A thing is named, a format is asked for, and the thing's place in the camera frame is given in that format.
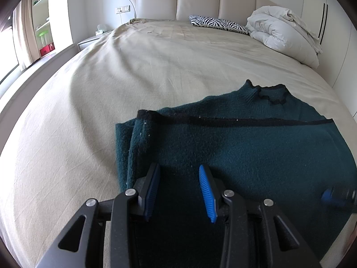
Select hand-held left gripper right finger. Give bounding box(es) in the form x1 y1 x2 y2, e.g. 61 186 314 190
198 164 321 268

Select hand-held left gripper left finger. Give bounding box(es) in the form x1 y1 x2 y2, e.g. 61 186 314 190
36 162 161 268

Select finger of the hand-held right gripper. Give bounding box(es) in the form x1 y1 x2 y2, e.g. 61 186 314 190
321 184 357 207

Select dark green knit sweater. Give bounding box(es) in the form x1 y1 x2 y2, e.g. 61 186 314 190
115 80 357 268

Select bed with beige sheet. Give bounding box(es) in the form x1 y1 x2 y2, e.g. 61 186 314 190
0 18 357 268

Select white nightstand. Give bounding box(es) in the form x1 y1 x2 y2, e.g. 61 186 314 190
77 29 112 51

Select zebra print pillow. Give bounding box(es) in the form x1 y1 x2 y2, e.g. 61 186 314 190
189 16 251 35

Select white folded duvet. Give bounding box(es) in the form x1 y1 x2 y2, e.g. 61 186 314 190
246 5 322 68

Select red storage box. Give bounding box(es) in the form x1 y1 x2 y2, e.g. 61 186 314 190
40 42 55 58

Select green stool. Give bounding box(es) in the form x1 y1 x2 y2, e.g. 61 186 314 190
37 29 51 48

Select beige curtain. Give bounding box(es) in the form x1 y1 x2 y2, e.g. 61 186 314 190
12 0 35 70

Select white wardrobe with black handles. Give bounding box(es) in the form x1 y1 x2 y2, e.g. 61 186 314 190
303 0 357 90

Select white wall shelf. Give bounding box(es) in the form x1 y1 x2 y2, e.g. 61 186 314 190
31 0 56 59

